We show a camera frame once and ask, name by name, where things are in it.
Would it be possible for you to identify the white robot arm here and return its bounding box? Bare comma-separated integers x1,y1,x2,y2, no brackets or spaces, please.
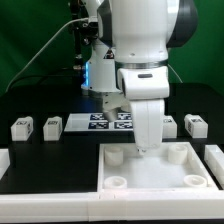
81,0,198,154

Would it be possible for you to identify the white left fence bar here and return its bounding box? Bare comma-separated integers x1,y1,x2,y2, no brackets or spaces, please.
0,149,10,180

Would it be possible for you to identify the black cable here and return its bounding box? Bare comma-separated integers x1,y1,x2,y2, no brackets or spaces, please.
5,73,84,93

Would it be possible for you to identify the white right fence bar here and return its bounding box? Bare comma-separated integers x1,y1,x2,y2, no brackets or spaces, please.
204,145,224,190

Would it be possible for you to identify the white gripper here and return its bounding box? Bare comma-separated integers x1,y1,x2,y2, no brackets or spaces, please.
102,93,165,156

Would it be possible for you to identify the grey cable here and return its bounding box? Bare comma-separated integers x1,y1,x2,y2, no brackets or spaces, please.
5,17,90,94

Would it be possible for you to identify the white sheet with tags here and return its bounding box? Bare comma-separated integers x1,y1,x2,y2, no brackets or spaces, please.
64,113,133,132

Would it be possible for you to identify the white front fence bar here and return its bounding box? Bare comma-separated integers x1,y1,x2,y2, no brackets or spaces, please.
0,190,224,223

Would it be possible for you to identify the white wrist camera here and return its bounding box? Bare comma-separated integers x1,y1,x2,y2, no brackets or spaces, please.
117,66,170,100

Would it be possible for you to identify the white fence bar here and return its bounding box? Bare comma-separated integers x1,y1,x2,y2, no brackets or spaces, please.
204,145,224,190
0,190,224,223
0,149,10,180

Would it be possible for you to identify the white square tabletop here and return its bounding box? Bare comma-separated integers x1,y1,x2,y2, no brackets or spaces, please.
97,142,218,192

